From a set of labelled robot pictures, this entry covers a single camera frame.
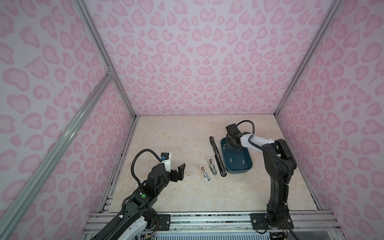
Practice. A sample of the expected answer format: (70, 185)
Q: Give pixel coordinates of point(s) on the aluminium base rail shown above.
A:
(307, 225)

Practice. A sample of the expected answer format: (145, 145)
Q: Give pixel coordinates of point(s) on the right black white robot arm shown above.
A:
(279, 164)

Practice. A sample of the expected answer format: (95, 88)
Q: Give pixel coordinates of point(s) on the aluminium frame diagonal bar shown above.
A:
(21, 204)

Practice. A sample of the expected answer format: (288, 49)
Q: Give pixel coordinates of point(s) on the pink small stapler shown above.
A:
(205, 174)

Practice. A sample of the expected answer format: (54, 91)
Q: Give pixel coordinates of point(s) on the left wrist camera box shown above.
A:
(166, 160)

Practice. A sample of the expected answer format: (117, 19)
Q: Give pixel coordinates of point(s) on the teal plastic tray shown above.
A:
(237, 155)

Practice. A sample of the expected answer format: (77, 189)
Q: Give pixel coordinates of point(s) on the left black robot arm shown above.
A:
(137, 214)

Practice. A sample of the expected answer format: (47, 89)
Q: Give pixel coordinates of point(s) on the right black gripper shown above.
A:
(227, 143)

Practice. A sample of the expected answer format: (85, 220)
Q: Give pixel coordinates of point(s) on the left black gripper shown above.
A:
(175, 177)

